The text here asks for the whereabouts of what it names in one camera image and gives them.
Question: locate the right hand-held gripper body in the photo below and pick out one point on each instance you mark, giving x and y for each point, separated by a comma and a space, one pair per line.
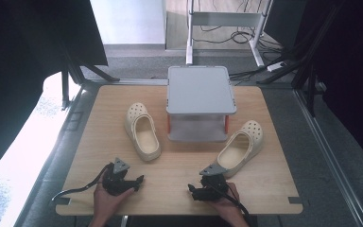
214, 186

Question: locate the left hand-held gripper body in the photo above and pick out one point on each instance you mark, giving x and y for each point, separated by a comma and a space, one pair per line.
115, 181

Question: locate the cream clog shoe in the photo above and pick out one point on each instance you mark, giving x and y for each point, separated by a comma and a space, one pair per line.
145, 138
236, 151

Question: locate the grey two-tier shoe rack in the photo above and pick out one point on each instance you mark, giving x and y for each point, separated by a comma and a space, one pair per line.
200, 90

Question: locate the person's right hand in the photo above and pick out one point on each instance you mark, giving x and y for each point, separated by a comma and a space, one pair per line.
228, 205

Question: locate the person's left hand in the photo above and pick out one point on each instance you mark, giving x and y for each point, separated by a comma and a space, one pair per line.
102, 203

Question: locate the white table leg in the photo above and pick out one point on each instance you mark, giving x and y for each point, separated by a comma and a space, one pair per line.
125, 221

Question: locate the black tripod stand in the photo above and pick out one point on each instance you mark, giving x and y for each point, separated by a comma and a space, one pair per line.
65, 85

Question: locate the white power strip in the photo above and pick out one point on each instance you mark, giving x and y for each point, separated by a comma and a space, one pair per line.
276, 66

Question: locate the large black curtain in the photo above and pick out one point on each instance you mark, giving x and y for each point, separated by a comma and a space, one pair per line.
19, 63

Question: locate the dark curtain with stands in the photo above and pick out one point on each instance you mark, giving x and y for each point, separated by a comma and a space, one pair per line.
353, 78

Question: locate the white metal stand frame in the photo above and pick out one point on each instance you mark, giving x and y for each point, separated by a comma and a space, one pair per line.
223, 19

